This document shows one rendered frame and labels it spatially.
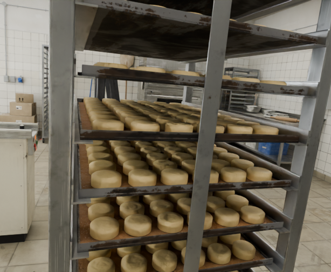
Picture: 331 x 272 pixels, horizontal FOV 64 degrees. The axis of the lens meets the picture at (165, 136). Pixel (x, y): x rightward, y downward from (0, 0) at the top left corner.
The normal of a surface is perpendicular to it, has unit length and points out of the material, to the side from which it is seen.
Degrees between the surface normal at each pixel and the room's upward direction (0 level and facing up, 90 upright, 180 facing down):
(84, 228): 0
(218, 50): 90
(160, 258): 0
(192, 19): 90
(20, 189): 90
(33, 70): 90
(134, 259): 0
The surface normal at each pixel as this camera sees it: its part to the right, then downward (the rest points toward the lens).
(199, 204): 0.32, 0.21
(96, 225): 0.08, -0.98
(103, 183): 0.04, 0.19
